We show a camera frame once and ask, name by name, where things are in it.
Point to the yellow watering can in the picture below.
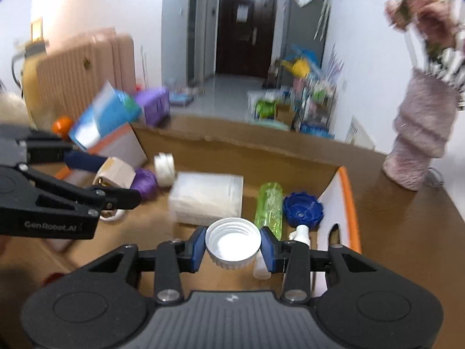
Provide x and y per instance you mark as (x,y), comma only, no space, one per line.
(298,68)

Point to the grey refrigerator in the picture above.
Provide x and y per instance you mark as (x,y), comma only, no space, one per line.
(308,29)

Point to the printed orange cardboard box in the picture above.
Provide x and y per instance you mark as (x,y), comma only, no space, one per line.
(254,165)

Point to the small white round cup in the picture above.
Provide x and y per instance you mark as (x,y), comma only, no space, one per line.
(110,217)

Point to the small white spray bottle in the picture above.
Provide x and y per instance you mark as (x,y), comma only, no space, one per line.
(300,234)

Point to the blue plastic holder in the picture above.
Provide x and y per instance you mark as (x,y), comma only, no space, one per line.
(307,53)

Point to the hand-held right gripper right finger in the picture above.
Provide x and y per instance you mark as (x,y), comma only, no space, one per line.
(267,249)

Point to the orange fruit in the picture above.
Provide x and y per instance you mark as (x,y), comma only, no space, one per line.
(61,125)

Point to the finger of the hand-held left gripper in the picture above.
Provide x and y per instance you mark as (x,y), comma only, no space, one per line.
(85,161)
(109,198)

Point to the purple dried grass decoration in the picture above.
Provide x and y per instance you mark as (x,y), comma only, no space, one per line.
(334,63)

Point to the white threaded jar cap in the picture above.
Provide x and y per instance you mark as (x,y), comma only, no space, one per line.
(233,243)

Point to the grey interior door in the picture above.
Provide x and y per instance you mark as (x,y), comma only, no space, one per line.
(198,32)

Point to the pink ribbed suitcase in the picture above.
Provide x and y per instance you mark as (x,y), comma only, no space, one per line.
(83,69)

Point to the white translucent plastic container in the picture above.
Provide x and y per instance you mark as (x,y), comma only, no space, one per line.
(207,198)

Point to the white plastic bag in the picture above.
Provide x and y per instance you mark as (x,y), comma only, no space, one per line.
(12,109)

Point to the purple box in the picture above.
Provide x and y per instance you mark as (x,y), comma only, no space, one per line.
(154,105)

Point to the storage rack with supplies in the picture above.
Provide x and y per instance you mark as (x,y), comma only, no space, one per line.
(316,109)

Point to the pink textured vase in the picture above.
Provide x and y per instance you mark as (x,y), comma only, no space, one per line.
(421,134)

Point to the dark brown entrance door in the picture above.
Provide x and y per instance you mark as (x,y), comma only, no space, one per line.
(247,32)

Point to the white folded umbrella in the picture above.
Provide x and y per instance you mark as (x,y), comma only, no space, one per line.
(323,14)

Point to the blue scalloped lid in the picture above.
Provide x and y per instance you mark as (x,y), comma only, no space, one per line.
(303,209)

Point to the yellow thermos jug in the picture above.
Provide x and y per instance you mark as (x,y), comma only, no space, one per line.
(32,80)

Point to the green package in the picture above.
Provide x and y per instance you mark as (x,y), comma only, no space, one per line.
(266,109)

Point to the white tape roll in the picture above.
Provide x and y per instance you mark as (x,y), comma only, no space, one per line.
(165,169)

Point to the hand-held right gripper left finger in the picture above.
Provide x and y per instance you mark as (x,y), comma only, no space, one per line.
(198,249)

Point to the blue tissue pack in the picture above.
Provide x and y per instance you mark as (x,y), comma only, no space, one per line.
(105,116)

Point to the green spray bottle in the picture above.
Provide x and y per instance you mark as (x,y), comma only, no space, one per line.
(270,207)

